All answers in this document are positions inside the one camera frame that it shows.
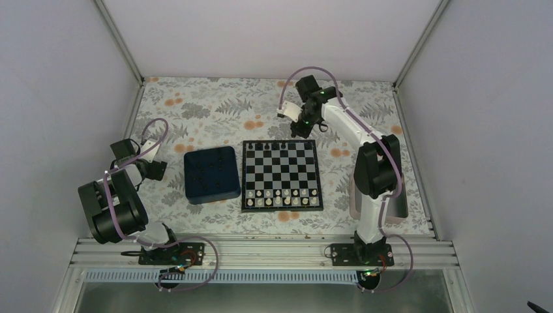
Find grey slotted cable duct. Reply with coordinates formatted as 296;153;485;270
83;269;358;285

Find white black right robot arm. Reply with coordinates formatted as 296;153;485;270
290;75;402;265

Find black white chessboard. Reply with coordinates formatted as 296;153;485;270
241;140;324;213

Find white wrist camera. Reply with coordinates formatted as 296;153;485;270
277;101;303;122
141;140;159;162

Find floral patterned table cloth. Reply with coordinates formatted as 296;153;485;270
106;76;433;236

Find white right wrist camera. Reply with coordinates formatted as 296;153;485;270
277;101;303;122

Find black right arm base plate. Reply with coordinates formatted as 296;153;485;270
329;243;395;267

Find white chess pieces front row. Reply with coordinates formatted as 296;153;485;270
243;188;323;209

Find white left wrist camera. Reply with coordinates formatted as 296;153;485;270
141;140;159;162

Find dark blue plastic tray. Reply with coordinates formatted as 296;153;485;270
183;146;241;205

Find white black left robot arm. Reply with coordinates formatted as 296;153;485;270
78;138;182;264

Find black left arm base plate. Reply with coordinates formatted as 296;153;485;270
121;243;205;266

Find aluminium mounting rail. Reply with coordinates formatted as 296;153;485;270
70;235;460;270

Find silver metal tray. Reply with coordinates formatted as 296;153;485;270
349;175;409;224

